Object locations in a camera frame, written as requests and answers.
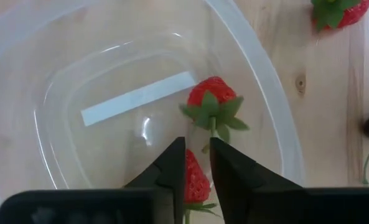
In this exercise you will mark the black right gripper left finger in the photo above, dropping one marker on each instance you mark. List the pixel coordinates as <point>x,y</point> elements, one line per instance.
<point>171,174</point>

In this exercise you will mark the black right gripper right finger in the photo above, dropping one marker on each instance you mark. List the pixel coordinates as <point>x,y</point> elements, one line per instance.
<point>243,193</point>

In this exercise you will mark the red toy strawberry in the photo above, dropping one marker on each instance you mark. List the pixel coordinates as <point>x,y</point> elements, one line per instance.
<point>213,88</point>
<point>196,180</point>
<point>352,14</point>

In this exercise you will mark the clear plastic tupperware container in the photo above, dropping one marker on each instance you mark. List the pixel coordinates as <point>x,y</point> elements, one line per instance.
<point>78,46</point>

